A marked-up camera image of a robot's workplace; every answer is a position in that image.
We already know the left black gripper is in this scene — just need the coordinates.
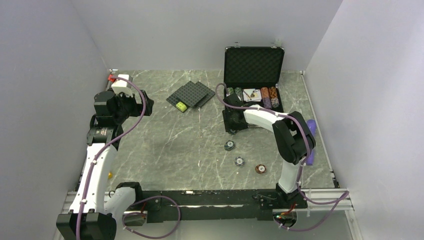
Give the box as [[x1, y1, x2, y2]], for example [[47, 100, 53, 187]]
[[114, 89, 154, 124]]

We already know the dark green chip stack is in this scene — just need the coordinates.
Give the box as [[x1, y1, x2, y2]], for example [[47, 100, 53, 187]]
[[234, 87, 243, 101]]

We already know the red chip stack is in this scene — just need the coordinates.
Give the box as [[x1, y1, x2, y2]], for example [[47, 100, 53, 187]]
[[260, 87, 270, 99]]

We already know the purple chip stack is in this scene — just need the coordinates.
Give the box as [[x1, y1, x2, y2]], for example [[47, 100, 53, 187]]
[[262, 97, 272, 109]]

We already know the small chip stack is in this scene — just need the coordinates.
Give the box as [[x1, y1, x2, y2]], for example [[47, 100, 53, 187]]
[[270, 97, 280, 108]]

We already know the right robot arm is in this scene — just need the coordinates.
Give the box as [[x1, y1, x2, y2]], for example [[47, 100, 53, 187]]
[[220, 93, 316, 208]]

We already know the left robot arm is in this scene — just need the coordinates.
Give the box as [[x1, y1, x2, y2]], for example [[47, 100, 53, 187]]
[[56, 89, 154, 240]]

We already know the playing cards deck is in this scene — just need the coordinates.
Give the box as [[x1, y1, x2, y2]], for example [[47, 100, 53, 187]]
[[242, 88, 262, 102]]

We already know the yellow-green dice block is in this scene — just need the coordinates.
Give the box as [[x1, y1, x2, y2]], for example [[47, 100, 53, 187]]
[[175, 101, 188, 113]]

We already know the dark foam pad top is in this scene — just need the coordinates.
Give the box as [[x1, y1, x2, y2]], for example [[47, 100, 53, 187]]
[[166, 81, 206, 108]]

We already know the black poker case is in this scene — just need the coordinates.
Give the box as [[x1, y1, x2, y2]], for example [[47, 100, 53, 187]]
[[221, 46, 285, 113]]

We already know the purple cylinder object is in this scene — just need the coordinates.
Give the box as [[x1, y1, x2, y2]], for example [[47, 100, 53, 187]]
[[306, 119, 317, 166]]

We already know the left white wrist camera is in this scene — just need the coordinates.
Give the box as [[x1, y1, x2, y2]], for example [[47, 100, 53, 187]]
[[111, 74, 133, 97]]

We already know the black base frame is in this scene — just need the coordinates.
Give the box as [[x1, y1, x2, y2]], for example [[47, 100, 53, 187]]
[[128, 188, 308, 223]]

